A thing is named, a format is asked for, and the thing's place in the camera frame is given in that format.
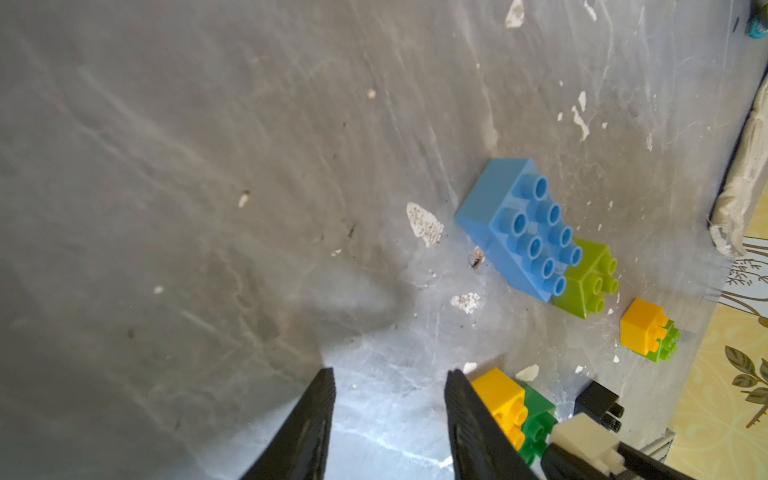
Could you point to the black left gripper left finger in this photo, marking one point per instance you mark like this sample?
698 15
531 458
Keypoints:
299 449

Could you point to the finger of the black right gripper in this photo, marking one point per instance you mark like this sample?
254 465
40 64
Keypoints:
646 467
557 463

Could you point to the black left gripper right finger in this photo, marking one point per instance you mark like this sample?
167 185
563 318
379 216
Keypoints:
479 448

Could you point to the dark green lego brick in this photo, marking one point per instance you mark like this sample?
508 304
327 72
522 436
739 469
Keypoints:
538 425

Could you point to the yellow lego brick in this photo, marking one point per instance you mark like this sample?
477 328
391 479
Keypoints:
505 400

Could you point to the black lego brick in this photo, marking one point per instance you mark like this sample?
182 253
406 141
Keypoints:
601 405

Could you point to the lime green lego brick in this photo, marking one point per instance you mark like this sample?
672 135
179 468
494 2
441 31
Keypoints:
589 281

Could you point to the large blue lego brick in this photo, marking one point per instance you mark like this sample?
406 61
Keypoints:
511 216

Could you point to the small green lego brick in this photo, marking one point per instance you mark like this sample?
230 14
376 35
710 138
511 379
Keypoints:
667 346

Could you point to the teal grey work glove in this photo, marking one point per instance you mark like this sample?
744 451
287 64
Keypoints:
757 25

